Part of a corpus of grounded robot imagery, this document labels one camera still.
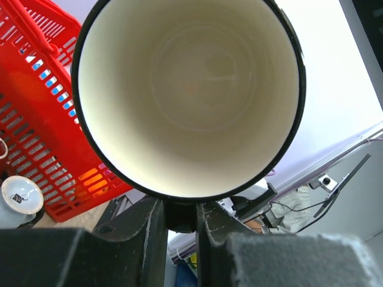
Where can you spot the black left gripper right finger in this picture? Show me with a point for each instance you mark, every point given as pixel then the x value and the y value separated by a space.
pixel 230 254

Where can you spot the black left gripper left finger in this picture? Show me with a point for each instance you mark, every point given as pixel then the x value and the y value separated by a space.
pixel 129 250

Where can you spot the light blue footed mug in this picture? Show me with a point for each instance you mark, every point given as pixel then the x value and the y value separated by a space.
pixel 21 200

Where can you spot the cream enamel mug black rim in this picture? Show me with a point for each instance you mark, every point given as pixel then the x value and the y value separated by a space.
pixel 189 101

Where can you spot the brown mug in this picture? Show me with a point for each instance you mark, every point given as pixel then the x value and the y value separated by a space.
pixel 3 149

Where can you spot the person in striped shirt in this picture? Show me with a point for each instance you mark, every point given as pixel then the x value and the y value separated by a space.
pixel 287 215

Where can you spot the black tray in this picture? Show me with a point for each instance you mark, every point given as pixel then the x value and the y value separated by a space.
pixel 36 219

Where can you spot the red plastic basket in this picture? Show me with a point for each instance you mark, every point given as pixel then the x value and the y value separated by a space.
pixel 38 119

